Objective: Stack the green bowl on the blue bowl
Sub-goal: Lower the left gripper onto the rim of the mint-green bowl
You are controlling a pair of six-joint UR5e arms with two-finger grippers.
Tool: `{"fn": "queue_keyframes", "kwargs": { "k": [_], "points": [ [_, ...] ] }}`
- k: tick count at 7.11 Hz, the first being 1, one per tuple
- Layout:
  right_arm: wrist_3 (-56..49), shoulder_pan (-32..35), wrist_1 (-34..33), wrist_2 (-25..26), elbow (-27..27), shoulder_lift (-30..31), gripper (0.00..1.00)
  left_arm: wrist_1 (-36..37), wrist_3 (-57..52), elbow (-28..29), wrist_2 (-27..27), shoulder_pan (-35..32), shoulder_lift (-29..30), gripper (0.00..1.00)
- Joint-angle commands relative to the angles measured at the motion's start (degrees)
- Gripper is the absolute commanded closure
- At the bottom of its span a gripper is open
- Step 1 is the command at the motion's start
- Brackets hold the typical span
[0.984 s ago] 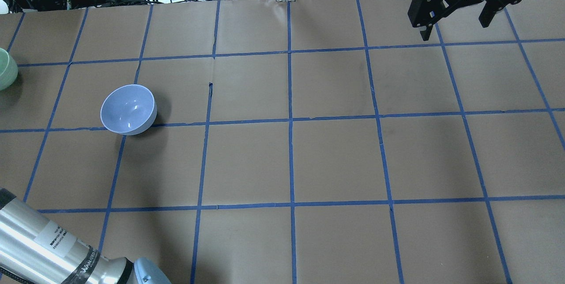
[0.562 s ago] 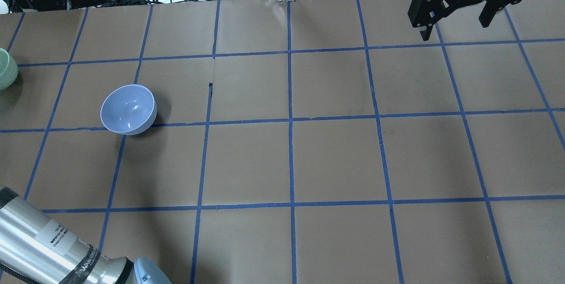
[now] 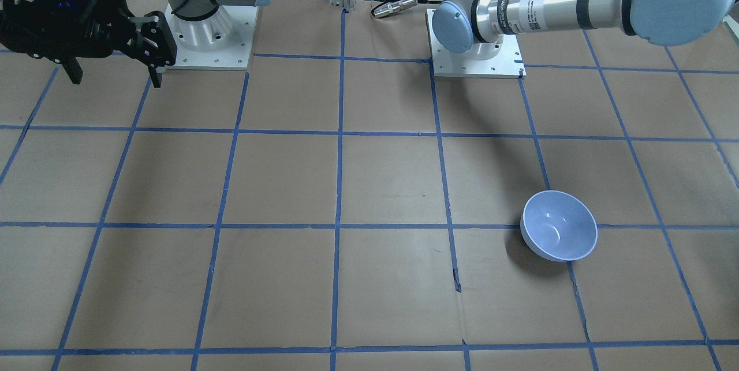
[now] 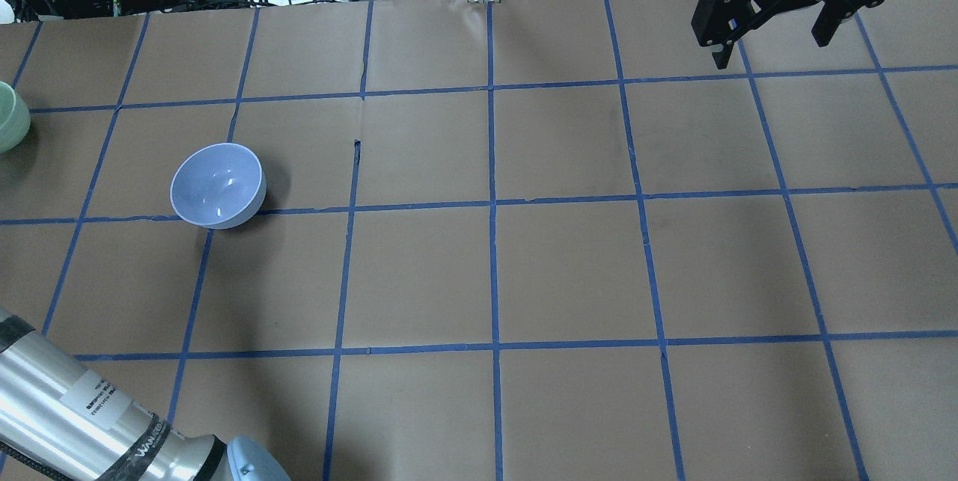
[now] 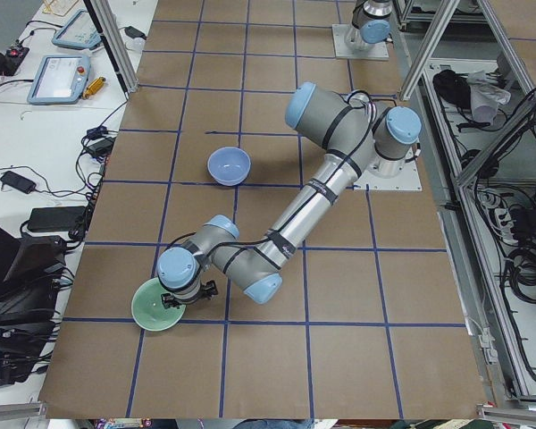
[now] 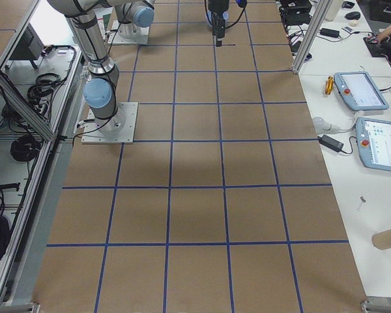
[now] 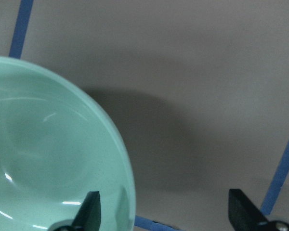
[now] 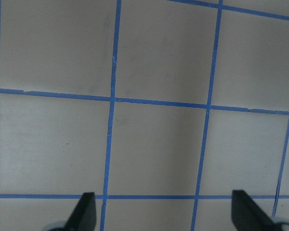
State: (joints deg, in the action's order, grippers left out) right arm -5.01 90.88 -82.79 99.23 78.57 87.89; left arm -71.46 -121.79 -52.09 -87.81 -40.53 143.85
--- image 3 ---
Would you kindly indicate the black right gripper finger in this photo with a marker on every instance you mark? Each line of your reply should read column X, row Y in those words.
column 73, row 70
column 154, row 45

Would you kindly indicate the silver metal cylinder tool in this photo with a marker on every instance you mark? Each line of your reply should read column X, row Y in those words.
column 392, row 7

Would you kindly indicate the blue bowl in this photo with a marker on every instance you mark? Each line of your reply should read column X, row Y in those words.
column 558, row 227

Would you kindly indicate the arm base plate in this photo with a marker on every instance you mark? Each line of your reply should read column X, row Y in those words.
column 498, row 60
column 222, row 42

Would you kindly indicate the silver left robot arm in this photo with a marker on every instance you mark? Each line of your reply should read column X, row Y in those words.
column 467, row 37

